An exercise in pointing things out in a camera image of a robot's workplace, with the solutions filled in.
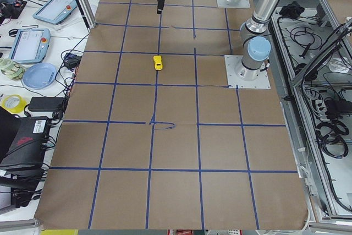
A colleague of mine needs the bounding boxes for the teach pendant tablet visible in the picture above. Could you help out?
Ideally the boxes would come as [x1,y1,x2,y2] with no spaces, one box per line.
[9,29,51,64]
[32,0,77,25]

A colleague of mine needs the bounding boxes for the black cloth bundle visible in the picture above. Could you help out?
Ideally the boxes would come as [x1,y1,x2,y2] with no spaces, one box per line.
[279,1,305,19]

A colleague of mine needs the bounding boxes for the green tape rolls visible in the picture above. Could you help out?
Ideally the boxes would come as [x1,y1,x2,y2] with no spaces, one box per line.
[0,58,26,81]

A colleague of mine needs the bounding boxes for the yellow beetle toy car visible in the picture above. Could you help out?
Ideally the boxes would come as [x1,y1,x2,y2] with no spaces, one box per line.
[153,55,163,71]

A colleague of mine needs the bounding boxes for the brown paper table mat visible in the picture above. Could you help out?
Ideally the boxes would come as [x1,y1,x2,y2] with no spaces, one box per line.
[35,0,307,229]

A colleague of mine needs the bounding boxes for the upper teach pendant tablet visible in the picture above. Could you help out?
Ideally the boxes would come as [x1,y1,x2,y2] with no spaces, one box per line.
[32,0,77,25]

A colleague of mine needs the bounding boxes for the light blue plate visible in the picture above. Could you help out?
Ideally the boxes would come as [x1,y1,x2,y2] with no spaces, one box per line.
[22,63,57,89]

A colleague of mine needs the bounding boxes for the yellow tape roll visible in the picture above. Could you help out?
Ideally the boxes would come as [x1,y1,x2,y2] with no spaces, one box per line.
[1,95,27,114]

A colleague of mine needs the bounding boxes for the black power adapter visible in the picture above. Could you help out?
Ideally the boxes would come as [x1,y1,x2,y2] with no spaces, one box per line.
[28,97,64,112]

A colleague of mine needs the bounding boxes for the black computer box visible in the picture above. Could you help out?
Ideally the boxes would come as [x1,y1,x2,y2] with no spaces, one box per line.
[1,108,51,172]

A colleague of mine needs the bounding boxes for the lower teach pendant tablet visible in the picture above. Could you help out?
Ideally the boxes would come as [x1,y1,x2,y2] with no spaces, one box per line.
[9,29,51,64]

